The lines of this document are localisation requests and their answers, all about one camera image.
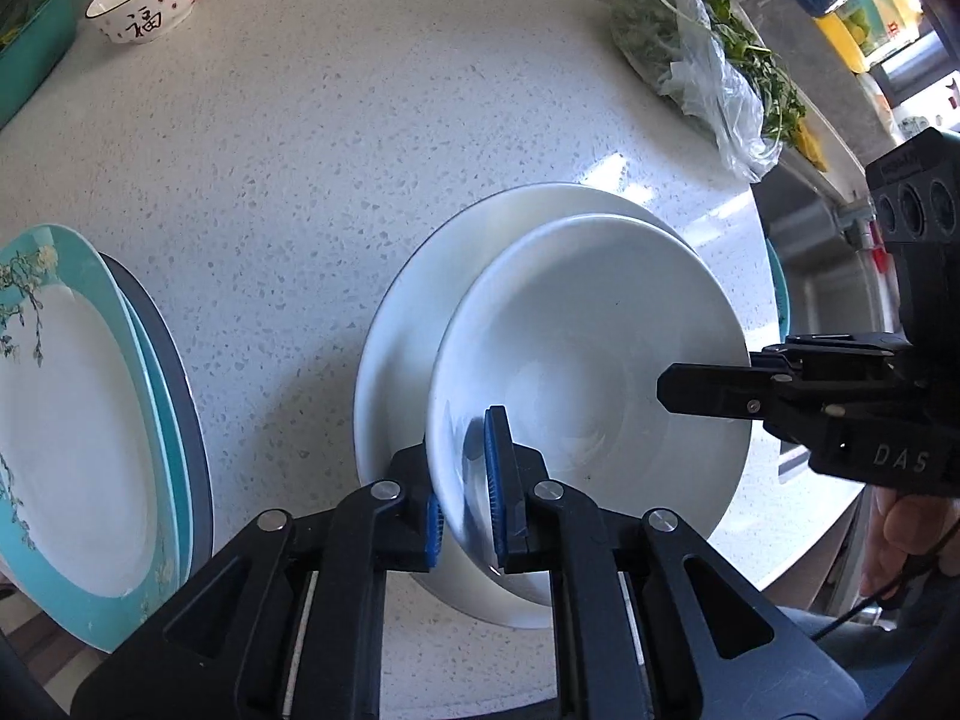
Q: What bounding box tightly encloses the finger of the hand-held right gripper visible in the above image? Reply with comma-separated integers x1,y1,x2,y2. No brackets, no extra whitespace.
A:
748,331,912,380
656,362,848,458

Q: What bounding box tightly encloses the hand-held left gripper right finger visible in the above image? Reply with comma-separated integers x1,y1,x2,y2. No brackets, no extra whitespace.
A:
484,405,863,720

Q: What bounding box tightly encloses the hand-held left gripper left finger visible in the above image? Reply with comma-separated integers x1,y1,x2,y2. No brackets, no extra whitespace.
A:
71,444,451,720

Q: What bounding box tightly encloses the plain white bowl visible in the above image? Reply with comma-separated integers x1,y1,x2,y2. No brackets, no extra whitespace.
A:
425,214,752,608

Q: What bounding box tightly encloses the large dark-rimmed white bowl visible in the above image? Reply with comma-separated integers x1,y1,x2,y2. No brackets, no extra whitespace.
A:
354,181,751,629

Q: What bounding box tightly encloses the grey black-rimmed plate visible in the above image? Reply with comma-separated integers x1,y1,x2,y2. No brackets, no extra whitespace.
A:
97,251,215,586

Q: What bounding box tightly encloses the teal floral plate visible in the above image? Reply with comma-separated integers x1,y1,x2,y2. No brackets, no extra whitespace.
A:
112,270,196,593
0,223,185,653

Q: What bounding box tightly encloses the person's right hand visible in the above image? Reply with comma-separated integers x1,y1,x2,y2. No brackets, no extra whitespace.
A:
859,476,960,608

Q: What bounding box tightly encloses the teal colander with greens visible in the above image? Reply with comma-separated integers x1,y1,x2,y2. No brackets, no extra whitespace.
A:
0,0,80,128
765,236,790,338

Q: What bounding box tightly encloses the steel faucet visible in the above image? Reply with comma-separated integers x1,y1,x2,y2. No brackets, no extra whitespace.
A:
832,202,886,241

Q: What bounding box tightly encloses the yellow sponge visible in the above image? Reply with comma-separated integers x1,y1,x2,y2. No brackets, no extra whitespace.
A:
791,120,830,172

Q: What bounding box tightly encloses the yellow bowl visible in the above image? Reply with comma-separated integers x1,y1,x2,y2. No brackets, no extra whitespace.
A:
817,11,871,74

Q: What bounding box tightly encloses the plastic bag of greens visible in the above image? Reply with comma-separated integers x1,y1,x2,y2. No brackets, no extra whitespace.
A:
609,0,807,182

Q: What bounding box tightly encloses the person's leg in blue trousers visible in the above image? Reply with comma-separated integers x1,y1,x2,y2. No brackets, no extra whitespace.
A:
772,600,960,698

